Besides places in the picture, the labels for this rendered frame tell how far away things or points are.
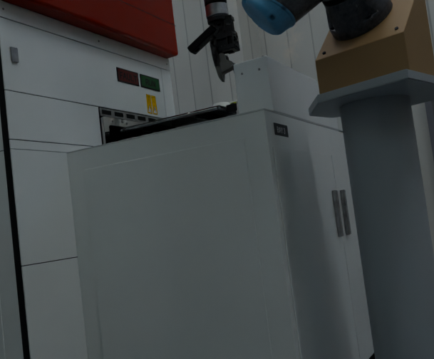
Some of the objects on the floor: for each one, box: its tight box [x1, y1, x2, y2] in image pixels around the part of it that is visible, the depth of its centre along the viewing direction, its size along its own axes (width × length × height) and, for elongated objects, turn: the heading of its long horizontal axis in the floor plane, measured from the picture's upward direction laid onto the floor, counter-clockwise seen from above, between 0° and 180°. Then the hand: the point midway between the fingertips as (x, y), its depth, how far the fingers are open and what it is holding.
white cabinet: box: [67, 110, 375, 359], centre depth 184 cm, size 64×96×82 cm
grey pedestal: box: [309, 69, 434, 359], centre depth 121 cm, size 51×44×82 cm
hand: (220, 78), depth 187 cm, fingers closed
